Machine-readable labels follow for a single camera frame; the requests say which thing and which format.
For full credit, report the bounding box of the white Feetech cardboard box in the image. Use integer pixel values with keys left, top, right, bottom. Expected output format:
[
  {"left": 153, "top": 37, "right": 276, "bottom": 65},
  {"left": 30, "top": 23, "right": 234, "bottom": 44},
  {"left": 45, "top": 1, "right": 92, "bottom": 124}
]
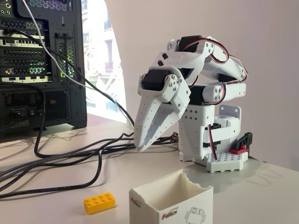
[{"left": 129, "top": 169, "right": 214, "bottom": 224}]

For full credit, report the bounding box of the red black servo wire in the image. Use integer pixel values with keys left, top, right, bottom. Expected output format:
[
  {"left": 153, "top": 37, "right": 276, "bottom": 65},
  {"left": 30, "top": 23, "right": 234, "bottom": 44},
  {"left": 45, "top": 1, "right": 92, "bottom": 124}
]
[{"left": 207, "top": 124, "right": 221, "bottom": 162}]

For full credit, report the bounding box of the black printed power cable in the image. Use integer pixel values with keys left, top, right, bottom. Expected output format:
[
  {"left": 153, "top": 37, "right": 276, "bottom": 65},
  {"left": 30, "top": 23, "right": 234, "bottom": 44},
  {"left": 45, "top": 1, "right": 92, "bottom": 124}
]
[{"left": 0, "top": 139, "right": 135, "bottom": 199}]

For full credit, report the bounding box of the thin black round cable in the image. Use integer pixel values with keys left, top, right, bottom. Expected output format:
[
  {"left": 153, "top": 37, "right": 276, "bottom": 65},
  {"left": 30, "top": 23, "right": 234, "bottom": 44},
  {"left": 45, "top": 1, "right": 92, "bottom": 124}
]
[{"left": 0, "top": 81, "right": 135, "bottom": 159}]

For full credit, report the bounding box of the black red table clamp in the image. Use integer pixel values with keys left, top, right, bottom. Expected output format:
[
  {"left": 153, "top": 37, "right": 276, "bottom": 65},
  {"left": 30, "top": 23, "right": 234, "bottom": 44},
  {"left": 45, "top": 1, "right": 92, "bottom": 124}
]
[{"left": 228, "top": 132, "right": 254, "bottom": 154}]

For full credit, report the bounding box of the yellow toy brick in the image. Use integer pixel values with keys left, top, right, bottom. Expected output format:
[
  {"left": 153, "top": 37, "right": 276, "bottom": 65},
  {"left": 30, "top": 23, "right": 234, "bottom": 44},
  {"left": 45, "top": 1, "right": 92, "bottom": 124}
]
[{"left": 83, "top": 191, "right": 116, "bottom": 215}]

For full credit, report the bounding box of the thin braided cable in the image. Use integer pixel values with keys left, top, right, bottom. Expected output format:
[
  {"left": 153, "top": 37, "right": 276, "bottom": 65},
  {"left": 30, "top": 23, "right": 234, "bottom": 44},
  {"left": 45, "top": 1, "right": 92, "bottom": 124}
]
[{"left": 247, "top": 155, "right": 268, "bottom": 164}]

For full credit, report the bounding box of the black computer tower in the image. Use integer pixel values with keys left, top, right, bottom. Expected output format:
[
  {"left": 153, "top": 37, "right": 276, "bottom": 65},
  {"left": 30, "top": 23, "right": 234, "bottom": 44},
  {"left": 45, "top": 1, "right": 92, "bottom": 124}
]
[{"left": 0, "top": 0, "right": 88, "bottom": 140}]

